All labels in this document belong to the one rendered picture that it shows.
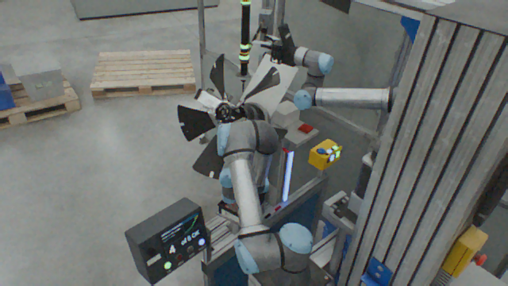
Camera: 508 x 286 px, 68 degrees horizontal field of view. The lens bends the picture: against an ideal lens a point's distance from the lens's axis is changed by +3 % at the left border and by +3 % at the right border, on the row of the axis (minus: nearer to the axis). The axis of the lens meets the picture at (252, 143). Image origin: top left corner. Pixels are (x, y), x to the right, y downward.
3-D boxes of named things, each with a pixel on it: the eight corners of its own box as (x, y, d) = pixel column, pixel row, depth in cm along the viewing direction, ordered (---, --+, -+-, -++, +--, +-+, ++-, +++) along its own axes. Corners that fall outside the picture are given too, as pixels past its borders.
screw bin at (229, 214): (240, 189, 208) (240, 179, 204) (265, 201, 202) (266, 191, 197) (217, 213, 193) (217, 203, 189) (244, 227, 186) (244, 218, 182)
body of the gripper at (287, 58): (267, 61, 162) (291, 69, 156) (269, 42, 157) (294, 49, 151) (277, 56, 167) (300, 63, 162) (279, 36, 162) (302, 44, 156)
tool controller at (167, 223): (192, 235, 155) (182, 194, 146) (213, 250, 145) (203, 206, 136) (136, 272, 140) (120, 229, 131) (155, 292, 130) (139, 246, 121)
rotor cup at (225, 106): (221, 124, 211) (207, 117, 200) (233, 102, 209) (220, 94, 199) (238, 135, 203) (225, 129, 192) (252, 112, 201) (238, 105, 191)
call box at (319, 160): (325, 152, 213) (328, 137, 206) (339, 160, 207) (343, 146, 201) (307, 164, 204) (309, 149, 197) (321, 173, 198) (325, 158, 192)
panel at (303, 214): (305, 255, 257) (318, 185, 218) (306, 256, 257) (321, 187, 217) (213, 338, 210) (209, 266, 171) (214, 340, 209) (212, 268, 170)
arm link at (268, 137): (280, 110, 141) (263, 178, 180) (252, 114, 139) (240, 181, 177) (290, 133, 135) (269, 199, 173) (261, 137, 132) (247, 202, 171)
